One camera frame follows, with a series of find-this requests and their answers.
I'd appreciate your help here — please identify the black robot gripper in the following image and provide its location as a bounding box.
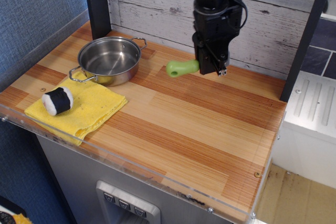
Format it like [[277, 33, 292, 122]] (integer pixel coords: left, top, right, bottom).
[[194, 6, 242, 77]]

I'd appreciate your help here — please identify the green handled grey spatula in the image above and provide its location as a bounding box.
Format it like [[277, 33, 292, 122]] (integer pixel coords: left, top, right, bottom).
[[166, 60, 200, 78]]

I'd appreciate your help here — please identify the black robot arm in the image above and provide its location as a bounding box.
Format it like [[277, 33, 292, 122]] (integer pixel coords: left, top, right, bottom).
[[192, 0, 248, 76]]

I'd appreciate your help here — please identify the stainless steel pot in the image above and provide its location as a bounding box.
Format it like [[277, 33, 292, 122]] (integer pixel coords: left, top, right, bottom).
[[69, 36, 148, 86]]

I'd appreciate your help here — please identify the white grooved side cabinet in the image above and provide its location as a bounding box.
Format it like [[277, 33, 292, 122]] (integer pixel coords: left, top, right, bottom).
[[272, 71, 335, 187]]

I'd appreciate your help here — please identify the yellow folded cloth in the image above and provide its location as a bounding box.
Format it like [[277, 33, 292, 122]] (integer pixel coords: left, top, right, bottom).
[[24, 78, 128, 146]]

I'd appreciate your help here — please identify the plush sushi roll toy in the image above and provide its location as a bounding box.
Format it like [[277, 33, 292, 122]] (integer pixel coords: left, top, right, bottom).
[[41, 87, 74, 116]]

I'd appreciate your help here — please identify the silver button control panel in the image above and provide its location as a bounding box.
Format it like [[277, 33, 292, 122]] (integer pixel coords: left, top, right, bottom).
[[96, 180, 161, 223]]

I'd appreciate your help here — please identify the clear acrylic table edge guard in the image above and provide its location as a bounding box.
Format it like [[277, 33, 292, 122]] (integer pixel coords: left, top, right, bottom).
[[0, 103, 287, 222]]

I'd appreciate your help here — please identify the yellow object bottom left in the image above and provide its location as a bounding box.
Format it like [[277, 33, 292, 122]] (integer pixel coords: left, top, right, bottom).
[[12, 214, 33, 224]]

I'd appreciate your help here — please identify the black right upright post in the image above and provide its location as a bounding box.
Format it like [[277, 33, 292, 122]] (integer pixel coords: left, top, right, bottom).
[[280, 0, 327, 102]]

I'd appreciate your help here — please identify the black upright post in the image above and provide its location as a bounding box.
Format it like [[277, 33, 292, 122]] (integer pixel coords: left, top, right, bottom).
[[280, 0, 327, 102], [87, 0, 111, 40]]

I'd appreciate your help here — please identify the black left upright post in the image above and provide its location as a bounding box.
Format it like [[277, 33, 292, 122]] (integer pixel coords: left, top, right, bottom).
[[87, 0, 111, 40]]

